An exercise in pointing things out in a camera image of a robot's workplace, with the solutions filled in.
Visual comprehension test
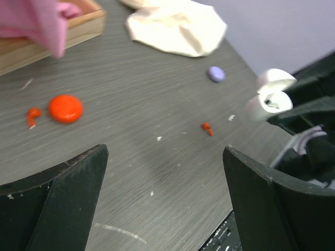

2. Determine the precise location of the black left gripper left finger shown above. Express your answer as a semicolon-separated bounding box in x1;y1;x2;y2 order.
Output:
1;144;108;251

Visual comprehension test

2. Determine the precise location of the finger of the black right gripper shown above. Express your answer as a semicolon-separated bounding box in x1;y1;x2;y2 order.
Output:
267;97;334;135
285;51;334;105

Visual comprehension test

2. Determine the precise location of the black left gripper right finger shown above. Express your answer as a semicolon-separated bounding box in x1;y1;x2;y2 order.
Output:
222;147;334;250

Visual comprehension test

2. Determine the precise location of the white earbud case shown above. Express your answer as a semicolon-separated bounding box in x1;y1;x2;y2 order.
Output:
245;69;297;121

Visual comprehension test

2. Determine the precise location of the lilac earbud case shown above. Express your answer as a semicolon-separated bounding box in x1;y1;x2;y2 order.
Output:
207;66;226;83

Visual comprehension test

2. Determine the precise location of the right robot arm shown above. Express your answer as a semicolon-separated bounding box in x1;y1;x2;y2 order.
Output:
267;52;334;188

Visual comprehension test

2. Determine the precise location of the orange earbud near case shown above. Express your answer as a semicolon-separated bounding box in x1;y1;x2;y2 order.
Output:
26;107;42;129

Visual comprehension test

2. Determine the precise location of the cream satin cloth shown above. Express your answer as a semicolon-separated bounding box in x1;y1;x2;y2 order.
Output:
122;1;228;58

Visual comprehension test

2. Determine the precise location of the wooden clothes rack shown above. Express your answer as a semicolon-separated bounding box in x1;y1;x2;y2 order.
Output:
1;1;107;75

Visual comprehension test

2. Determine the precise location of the pink t-shirt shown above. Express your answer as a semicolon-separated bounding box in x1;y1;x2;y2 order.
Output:
1;0;83;58

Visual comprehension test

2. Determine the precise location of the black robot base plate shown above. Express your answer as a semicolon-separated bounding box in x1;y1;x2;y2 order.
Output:
199;211;242;251

